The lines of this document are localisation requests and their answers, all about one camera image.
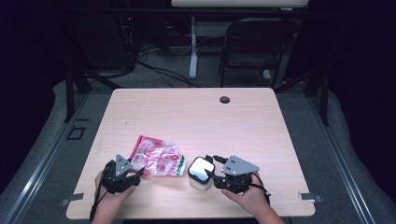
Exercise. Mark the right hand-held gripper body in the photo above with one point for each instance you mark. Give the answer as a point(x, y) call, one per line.
point(238, 174)

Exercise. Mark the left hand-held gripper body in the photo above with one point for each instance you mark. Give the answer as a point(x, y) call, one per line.
point(120, 177)

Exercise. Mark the pink and white plastic bag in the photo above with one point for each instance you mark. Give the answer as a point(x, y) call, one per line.
point(158, 155)

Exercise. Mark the person's left hand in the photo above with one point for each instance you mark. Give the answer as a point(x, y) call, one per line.
point(109, 202)

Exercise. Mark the person's right hand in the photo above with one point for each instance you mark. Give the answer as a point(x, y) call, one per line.
point(255, 200)

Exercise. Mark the white power adapter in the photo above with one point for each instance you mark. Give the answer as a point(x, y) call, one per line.
point(266, 74)

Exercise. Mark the white desk leg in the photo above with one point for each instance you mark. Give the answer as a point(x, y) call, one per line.
point(193, 46)

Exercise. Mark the black folding chair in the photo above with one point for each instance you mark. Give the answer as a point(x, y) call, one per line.
point(258, 31)

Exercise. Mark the grey table bracket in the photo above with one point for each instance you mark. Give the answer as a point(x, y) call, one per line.
point(73, 198)
point(309, 196)

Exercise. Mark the grey metal floor rail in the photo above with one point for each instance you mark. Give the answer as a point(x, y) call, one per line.
point(46, 161)
point(339, 161)

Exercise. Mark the black metal stand frame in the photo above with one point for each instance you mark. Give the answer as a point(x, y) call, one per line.
point(324, 99)
point(70, 93)

